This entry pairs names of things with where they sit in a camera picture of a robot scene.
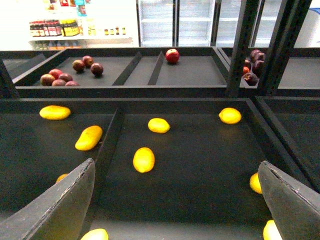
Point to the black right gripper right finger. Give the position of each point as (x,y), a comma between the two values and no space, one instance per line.
(294,207)

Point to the yellow mango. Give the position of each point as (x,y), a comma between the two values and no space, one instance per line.
(89,138)
(55,112)

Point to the yellow lemon upper right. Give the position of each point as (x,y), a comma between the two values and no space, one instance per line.
(230,116)

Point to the yellow lemon upper centre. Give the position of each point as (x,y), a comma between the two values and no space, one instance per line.
(158,125)

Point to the black front fruit tray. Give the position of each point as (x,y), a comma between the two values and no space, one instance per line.
(198,188)

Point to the yellow mango upper left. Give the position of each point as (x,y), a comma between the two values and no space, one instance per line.
(55,112)

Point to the black vertical post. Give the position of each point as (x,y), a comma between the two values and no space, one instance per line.
(246,20)

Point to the purple passion fruit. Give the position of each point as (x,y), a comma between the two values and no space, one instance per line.
(97,69)
(88,61)
(78,65)

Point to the red apple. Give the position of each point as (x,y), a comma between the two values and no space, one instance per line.
(172,56)

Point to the black fruit tray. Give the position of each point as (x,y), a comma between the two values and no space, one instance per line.
(201,72)
(198,188)

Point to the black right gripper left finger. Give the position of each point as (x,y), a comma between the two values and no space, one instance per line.
(58,213)

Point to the white bottle shelf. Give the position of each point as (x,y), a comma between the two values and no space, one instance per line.
(82,23)

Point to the black rear fruit tray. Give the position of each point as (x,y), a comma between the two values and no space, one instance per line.
(201,72)

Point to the yellow lemon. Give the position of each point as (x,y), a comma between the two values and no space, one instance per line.
(158,125)
(230,116)
(143,160)

